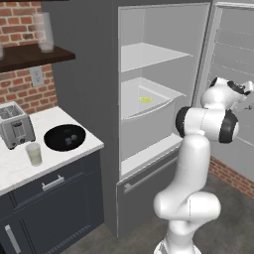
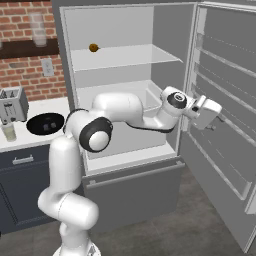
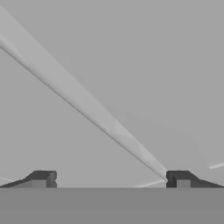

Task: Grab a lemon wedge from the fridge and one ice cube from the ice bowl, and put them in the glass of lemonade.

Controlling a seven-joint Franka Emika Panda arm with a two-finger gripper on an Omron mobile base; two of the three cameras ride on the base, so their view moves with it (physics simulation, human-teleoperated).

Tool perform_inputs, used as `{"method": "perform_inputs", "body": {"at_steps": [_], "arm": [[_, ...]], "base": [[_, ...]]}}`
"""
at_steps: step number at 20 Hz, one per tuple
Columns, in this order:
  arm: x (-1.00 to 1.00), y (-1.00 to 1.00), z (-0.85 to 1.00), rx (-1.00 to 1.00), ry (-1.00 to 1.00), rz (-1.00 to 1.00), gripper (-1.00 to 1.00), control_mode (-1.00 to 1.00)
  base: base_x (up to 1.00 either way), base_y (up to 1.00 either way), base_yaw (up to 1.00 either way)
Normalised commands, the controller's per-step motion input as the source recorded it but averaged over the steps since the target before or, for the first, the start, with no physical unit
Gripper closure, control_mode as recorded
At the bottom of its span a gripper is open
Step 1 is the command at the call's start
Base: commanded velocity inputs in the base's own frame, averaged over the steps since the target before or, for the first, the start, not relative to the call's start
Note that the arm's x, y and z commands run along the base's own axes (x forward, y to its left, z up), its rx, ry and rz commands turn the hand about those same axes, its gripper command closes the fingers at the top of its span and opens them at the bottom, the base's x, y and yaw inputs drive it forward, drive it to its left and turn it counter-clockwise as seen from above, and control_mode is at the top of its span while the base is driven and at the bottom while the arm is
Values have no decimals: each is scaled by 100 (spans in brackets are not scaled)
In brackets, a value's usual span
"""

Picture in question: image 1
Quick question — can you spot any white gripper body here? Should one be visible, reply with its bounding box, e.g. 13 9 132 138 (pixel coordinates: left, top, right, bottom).
239 79 254 97

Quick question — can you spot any grey fridge door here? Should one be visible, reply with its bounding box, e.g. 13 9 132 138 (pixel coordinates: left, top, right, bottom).
192 1 254 200

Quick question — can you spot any white fridge shelf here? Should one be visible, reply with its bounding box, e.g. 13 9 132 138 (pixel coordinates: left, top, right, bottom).
120 42 194 74

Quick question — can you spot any white fridge drawer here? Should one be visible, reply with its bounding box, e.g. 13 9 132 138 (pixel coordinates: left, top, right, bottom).
120 76 188 161

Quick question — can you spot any grey fridge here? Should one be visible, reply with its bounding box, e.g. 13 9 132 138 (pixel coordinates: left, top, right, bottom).
41 0 213 240

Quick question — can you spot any black bowl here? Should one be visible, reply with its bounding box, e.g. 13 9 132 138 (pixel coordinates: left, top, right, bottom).
43 123 87 153

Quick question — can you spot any glass of lemonade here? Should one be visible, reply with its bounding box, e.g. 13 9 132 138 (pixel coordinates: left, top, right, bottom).
25 142 44 168

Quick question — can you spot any grey freezer drawer front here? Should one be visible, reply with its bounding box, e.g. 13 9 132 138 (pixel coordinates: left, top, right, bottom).
115 154 182 240

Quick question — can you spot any tall clear glass vase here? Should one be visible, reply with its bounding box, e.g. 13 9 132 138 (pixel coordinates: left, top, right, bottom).
33 12 56 54

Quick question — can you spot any dark blue cupboard door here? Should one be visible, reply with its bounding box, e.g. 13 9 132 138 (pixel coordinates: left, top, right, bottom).
0 172 105 254

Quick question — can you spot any silver toaster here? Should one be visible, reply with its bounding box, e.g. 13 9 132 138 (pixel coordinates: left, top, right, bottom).
0 100 37 151

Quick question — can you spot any small dark blue drawer front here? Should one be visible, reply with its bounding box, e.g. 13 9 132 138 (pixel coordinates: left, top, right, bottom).
0 193 16 221

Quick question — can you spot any silver freezer drawer handle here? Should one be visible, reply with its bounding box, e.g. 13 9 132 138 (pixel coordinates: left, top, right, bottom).
123 158 180 195

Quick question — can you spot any white wall outlet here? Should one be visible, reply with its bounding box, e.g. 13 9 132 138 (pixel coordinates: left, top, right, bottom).
29 65 46 88

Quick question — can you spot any dark wooden wall shelf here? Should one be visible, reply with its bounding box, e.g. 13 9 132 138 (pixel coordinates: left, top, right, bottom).
0 44 76 73

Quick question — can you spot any silver cupboard door handle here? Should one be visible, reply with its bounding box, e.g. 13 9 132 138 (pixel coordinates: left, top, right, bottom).
4 224 22 254

